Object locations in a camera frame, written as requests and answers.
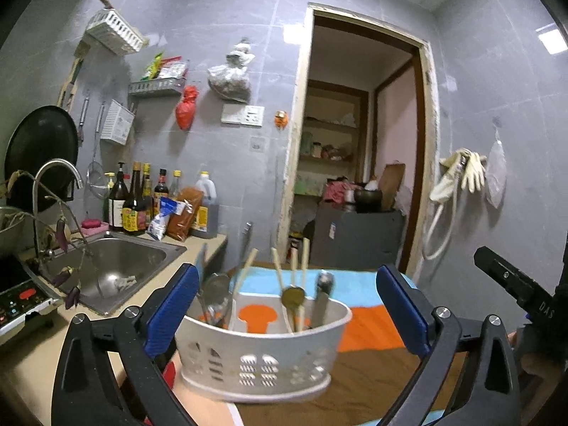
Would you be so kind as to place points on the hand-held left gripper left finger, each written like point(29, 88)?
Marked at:
point(175, 310)

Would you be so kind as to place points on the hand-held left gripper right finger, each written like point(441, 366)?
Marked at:
point(401, 315)

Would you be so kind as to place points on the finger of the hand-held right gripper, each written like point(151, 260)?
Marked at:
point(501, 270)

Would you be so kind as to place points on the silver spoon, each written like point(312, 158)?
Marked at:
point(217, 286)

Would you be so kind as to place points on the silver table knife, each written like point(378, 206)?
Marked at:
point(324, 282)

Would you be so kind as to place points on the wooden chopstick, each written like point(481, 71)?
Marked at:
point(248, 264)
point(293, 266)
point(305, 257)
point(278, 270)

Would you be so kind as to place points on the silver fork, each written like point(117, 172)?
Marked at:
point(246, 237)

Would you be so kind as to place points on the white plastic utensil holder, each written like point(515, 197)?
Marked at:
point(266, 364)

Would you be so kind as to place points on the gold spoon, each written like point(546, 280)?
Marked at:
point(293, 296)

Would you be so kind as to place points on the person's right hand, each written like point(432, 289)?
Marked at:
point(537, 366)

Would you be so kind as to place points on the white rag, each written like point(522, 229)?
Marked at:
point(120, 282)

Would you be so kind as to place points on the striped blue orange blanket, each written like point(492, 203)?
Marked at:
point(377, 377)

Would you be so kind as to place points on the steel sink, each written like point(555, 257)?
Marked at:
point(133, 253)

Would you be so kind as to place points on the grey cabinet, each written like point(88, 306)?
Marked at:
point(355, 239)

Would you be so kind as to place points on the blue white packet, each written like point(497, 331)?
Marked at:
point(163, 219)

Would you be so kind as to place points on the brown liquid plastic jug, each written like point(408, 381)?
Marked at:
point(207, 219)

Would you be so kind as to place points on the empty clear plastic bag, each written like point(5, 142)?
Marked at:
point(496, 173)

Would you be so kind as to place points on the dark bottle yellow label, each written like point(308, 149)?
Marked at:
point(135, 219)

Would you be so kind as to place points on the cream rubber glove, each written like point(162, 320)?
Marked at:
point(446, 182)
point(474, 171)

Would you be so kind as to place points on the dark pump bottle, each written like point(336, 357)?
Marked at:
point(117, 206)

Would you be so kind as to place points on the pink soap dish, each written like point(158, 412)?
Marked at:
point(93, 224)

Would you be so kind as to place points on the dark metal bowl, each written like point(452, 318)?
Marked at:
point(368, 199)

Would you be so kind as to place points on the dark bottle red label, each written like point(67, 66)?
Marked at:
point(162, 191)

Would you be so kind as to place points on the clear bottle yellow cap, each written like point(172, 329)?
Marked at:
point(176, 184)

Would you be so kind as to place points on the brown wooden board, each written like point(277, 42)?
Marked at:
point(392, 184)

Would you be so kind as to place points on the dark bottle yellow cap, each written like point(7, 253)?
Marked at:
point(146, 182)

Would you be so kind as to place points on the yellow green soap bottle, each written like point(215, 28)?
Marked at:
point(108, 195)

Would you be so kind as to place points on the pink cloth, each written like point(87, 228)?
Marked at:
point(337, 191)

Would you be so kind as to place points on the metal strainer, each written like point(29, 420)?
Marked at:
point(96, 182)

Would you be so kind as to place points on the induction cooker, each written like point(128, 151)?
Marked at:
point(22, 301)

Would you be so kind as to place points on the green box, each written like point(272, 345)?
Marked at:
point(308, 186)

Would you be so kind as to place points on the small lidded jar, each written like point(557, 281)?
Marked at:
point(317, 150)

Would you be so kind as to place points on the chrome faucet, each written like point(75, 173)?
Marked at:
point(55, 163)

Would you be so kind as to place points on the teal jar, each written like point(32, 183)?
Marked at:
point(306, 144)

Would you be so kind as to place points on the red plastic bag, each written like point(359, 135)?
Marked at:
point(186, 111)

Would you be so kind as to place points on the wooden shelf unit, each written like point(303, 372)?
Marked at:
point(328, 125)

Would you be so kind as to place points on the black wok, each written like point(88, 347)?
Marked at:
point(40, 151)

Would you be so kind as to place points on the ceiling light panel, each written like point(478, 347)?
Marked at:
point(552, 39)

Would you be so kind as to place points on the clear filled plastic bag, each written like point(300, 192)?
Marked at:
point(230, 80)

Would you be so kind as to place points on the red white packet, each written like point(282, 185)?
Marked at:
point(173, 69)

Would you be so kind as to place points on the yellow green packet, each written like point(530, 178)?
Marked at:
point(153, 66)

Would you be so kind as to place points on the wooden cutting board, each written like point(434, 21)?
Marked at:
point(69, 84)

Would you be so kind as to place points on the white wall holder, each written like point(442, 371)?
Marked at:
point(116, 122)

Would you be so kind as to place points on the wooden door frame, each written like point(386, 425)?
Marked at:
point(296, 142)

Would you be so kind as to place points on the orange wall plug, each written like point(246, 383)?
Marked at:
point(280, 120)

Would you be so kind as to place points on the metal wall rack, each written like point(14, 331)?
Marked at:
point(155, 87)

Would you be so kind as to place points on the white wall basket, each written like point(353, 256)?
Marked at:
point(115, 31)

